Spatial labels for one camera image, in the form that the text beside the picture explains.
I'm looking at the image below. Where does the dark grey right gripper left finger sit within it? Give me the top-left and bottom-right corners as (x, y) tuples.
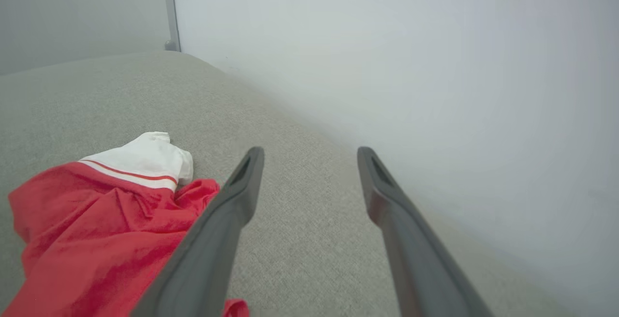
(130, 146), (265, 317)

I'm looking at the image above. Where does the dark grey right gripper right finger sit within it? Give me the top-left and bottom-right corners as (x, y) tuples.
(357, 146), (495, 317)

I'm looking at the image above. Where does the red and white shirt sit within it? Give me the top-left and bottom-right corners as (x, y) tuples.
(0, 132), (250, 317)

